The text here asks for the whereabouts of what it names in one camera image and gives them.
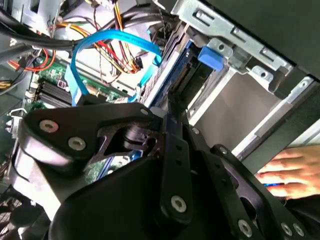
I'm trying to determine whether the orange red yellow power wire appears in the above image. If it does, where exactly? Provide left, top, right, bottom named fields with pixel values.
left=93, top=0, right=144, bottom=75

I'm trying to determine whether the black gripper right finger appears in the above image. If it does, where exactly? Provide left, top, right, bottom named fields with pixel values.
left=166, top=92, right=315, bottom=240

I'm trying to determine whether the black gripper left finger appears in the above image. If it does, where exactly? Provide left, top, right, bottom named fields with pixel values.
left=18, top=101, right=195, bottom=225

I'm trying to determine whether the person's bare hand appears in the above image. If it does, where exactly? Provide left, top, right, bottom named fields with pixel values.
left=254, top=146, right=320, bottom=201

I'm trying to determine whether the hard disk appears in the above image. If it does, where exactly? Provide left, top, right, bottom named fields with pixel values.
left=139, top=37, right=224, bottom=111

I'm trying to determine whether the bright blue data wire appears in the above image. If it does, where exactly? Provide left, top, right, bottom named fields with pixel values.
left=69, top=29, right=163, bottom=106

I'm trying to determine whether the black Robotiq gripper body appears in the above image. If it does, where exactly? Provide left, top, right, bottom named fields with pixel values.
left=47, top=156, right=243, bottom=240

